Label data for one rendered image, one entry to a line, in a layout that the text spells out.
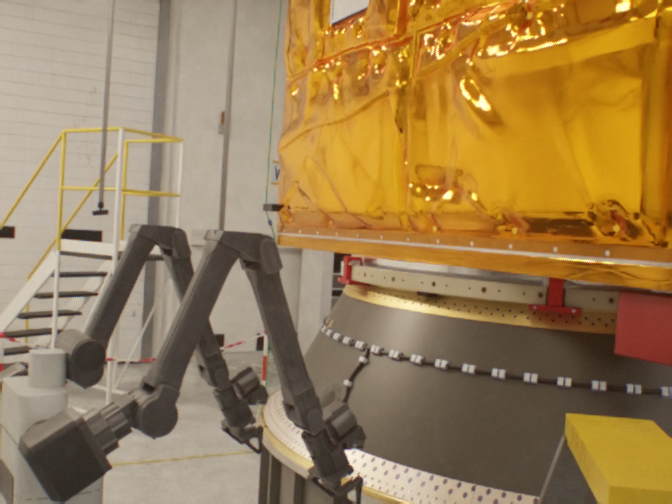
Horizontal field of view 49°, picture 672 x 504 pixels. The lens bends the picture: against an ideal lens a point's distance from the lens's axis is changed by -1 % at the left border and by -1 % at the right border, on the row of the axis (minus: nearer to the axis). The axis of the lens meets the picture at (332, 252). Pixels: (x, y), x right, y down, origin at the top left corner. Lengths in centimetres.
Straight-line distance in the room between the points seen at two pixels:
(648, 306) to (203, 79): 873
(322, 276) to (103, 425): 832
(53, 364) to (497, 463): 104
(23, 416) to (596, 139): 128
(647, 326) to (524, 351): 40
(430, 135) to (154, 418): 116
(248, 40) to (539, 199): 875
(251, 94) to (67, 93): 239
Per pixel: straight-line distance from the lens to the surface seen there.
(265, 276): 152
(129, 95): 961
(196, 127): 989
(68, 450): 142
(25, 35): 951
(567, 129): 174
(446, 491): 190
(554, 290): 193
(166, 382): 146
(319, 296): 971
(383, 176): 236
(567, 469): 141
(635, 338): 169
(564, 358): 195
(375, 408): 209
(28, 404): 156
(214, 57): 1011
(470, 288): 201
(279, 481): 243
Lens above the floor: 182
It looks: 2 degrees down
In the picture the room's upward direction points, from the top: 3 degrees clockwise
